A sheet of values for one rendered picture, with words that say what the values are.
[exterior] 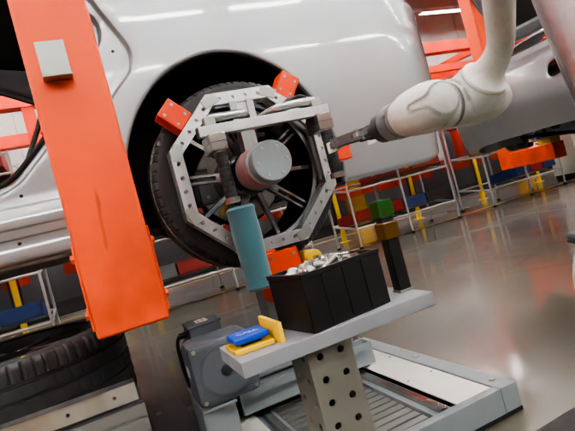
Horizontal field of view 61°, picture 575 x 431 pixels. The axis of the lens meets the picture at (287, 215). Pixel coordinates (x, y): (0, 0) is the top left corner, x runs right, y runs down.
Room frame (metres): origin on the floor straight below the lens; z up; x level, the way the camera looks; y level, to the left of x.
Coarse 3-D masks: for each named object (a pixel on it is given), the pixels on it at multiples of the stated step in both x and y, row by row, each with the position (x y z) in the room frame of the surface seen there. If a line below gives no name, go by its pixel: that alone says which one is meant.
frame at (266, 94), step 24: (216, 96) 1.59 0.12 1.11; (240, 96) 1.62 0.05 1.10; (264, 96) 1.65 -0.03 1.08; (192, 120) 1.55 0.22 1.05; (312, 144) 1.74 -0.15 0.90; (192, 192) 1.53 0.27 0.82; (192, 216) 1.52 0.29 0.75; (312, 216) 1.67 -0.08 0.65; (216, 240) 1.59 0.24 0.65; (264, 240) 1.60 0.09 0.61; (288, 240) 1.63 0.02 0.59
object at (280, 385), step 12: (360, 348) 1.71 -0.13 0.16; (360, 360) 1.70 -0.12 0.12; (372, 360) 1.72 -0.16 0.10; (276, 372) 1.65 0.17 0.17; (288, 372) 1.66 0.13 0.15; (264, 384) 1.57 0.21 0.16; (276, 384) 1.59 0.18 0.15; (288, 384) 1.60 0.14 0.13; (240, 396) 1.54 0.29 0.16; (252, 396) 1.56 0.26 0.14; (264, 396) 1.57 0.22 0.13; (276, 396) 1.58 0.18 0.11; (288, 396) 1.60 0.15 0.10; (240, 408) 1.57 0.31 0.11; (252, 408) 1.55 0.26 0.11
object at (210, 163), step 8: (200, 160) 1.81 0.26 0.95; (208, 160) 1.82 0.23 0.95; (200, 168) 1.81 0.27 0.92; (208, 168) 1.82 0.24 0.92; (216, 168) 1.83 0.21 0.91; (216, 184) 1.82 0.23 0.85; (216, 192) 1.82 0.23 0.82; (264, 192) 1.89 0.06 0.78; (216, 200) 1.82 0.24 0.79; (256, 200) 1.87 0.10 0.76; (272, 200) 1.90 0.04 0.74; (208, 208) 1.80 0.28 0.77; (256, 208) 1.87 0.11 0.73; (216, 216) 1.83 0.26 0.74; (224, 216) 1.82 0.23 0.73
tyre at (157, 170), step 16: (192, 96) 1.65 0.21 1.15; (192, 112) 1.64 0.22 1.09; (160, 144) 1.59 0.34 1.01; (160, 160) 1.59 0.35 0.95; (160, 176) 1.58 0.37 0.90; (160, 192) 1.58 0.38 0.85; (160, 208) 1.60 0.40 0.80; (176, 208) 1.59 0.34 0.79; (160, 224) 1.76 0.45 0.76; (176, 224) 1.58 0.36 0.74; (320, 224) 1.77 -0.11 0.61; (176, 240) 1.70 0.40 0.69; (192, 240) 1.60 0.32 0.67; (208, 240) 1.62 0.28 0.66; (304, 240) 1.74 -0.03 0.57; (192, 256) 1.80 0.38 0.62; (208, 256) 1.62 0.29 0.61; (224, 256) 1.63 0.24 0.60
